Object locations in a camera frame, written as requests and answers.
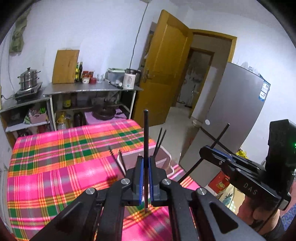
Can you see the pink plastic utensil basket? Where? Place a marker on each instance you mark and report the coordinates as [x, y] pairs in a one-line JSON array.
[[163, 160]]

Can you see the yellow oil jug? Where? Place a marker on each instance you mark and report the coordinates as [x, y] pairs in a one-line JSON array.
[[62, 122]]

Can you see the black induction cooker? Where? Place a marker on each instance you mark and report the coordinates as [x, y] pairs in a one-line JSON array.
[[28, 93]]

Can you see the pink plaid tablecloth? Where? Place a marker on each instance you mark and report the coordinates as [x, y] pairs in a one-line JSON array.
[[49, 170]]

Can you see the black wok pan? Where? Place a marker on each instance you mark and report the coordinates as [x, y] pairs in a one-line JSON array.
[[103, 113]]

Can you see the yellow wooden door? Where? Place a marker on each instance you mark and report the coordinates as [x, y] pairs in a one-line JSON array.
[[163, 68]]

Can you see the pink small basket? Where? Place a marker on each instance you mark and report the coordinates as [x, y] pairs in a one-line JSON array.
[[38, 118]]

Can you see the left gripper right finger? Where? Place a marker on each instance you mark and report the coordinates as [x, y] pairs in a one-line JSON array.
[[159, 185]]

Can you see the green hanging cloth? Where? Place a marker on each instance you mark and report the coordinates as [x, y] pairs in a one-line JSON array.
[[16, 44]]

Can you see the metal kitchen shelf table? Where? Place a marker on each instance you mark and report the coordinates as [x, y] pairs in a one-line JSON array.
[[77, 100]]

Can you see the clear drinking glass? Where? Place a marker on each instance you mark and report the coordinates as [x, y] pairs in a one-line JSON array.
[[99, 78]]

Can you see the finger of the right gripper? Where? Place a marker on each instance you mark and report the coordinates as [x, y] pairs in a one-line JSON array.
[[229, 168], [223, 155]]

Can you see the wooden cutting board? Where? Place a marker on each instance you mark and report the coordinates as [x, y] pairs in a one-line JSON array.
[[65, 66]]

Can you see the stainless steel steamer pot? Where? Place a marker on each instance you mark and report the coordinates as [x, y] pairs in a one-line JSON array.
[[28, 79]]

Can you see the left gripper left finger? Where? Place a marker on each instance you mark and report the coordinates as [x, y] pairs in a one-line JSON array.
[[133, 184]]

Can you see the red lidded jar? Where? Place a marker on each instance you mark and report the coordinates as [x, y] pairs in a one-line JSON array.
[[85, 78]]

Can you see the clear plastic storage box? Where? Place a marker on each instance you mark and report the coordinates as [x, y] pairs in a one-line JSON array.
[[115, 75]]

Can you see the low metal shelf stand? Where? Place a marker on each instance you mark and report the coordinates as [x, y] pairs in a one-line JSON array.
[[15, 116]]

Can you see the person's right hand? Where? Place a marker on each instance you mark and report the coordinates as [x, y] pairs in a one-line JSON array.
[[250, 214]]

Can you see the grey refrigerator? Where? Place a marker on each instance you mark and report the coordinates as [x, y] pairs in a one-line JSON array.
[[233, 113]]

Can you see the black chopstick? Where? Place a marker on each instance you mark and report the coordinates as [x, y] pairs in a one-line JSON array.
[[206, 151], [157, 143], [120, 166], [122, 161], [146, 159], [161, 140]]

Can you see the white electric kettle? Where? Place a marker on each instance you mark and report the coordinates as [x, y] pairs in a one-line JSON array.
[[131, 76]]

